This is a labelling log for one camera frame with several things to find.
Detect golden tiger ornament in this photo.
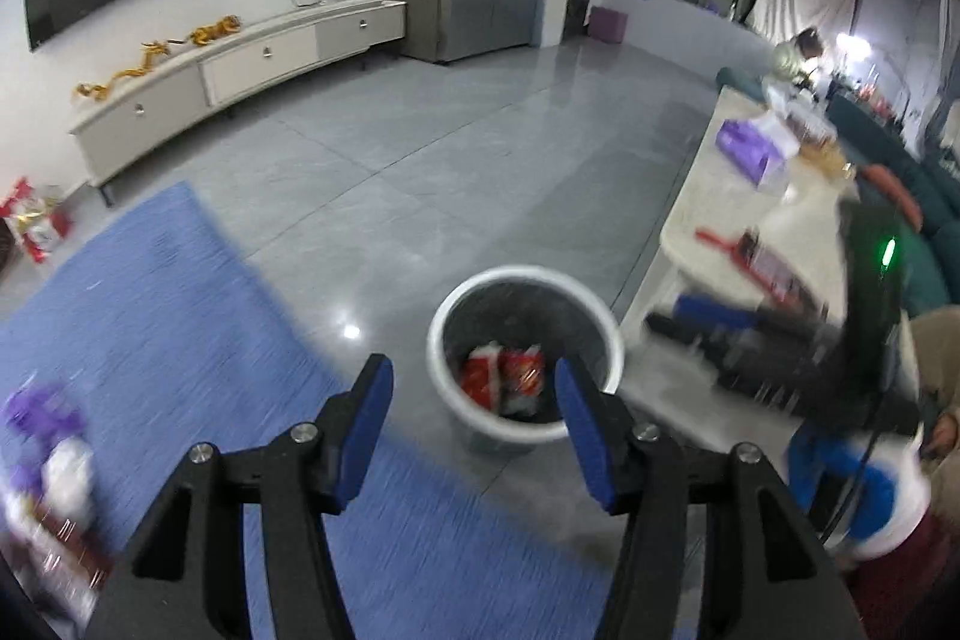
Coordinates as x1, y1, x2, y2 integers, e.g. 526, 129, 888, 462
189, 14, 242, 47

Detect purple tissue pack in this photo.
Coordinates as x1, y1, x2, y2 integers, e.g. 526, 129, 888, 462
715, 119, 788, 190

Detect purple snack packet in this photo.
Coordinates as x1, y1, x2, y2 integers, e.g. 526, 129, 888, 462
2, 383, 88, 455

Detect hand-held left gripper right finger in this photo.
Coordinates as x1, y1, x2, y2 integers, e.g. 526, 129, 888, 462
553, 356, 871, 640

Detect purple stool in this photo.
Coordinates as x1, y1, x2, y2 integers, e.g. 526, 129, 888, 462
591, 6, 628, 45

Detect white and dark snack packet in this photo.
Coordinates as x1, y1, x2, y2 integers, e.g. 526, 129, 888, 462
7, 436, 115, 611

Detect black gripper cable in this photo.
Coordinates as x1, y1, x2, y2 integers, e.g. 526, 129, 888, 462
821, 411, 882, 540

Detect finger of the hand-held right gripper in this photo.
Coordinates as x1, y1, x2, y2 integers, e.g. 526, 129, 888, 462
709, 336, 848, 420
645, 291, 835, 354

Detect red and white snack packet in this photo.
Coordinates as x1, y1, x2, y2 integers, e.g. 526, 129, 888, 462
459, 344, 503, 412

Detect white bin with black liner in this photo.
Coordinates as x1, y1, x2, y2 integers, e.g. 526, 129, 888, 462
426, 265, 626, 457

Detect person's right hand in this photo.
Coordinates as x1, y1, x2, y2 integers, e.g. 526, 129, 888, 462
919, 407, 960, 462

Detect red gift bag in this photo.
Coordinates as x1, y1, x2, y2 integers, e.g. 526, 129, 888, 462
0, 176, 74, 266

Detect white coffee table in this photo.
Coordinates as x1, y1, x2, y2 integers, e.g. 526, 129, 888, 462
716, 66, 960, 319

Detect white television cabinet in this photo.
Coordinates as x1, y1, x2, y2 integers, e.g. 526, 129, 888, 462
69, 0, 408, 208

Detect golden dragon ornament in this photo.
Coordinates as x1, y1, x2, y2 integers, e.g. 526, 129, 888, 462
73, 40, 178, 103

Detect blue rug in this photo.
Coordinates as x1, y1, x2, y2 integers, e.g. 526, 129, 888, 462
0, 181, 676, 640

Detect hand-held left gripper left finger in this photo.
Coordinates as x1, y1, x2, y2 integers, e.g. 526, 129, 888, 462
88, 353, 395, 640

